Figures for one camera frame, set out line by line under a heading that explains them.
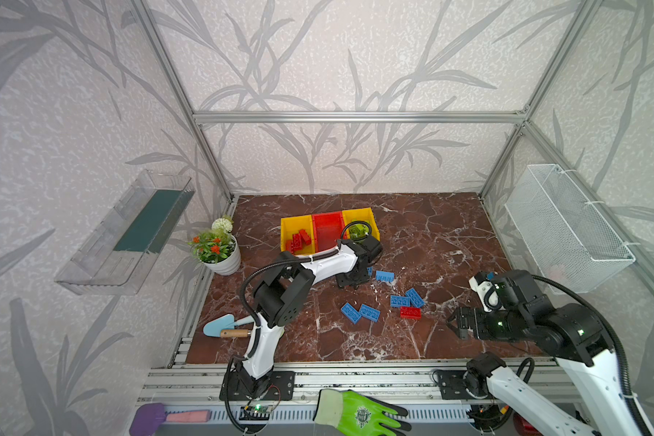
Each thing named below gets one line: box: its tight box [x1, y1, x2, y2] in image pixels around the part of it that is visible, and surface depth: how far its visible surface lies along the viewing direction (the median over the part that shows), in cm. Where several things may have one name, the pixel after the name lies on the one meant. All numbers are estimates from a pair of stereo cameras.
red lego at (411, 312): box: [399, 306, 423, 320], surface depth 88 cm
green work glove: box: [312, 388, 413, 436], surface depth 70 cm
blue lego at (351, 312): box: [340, 302, 362, 325], surface depth 88 cm
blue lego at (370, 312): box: [359, 303, 381, 323], surface depth 88 cm
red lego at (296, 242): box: [290, 233, 304, 256], surface depth 103 cm
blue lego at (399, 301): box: [389, 295, 411, 308], surface depth 91 cm
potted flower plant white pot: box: [187, 218, 242, 277], surface depth 89 cm
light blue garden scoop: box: [202, 313, 256, 338], surface depth 86 cm
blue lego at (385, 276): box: [376, 270, 396, 283], surface depth 95 cm
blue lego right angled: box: [405, 287, 427, 308], surface depth 91 cm
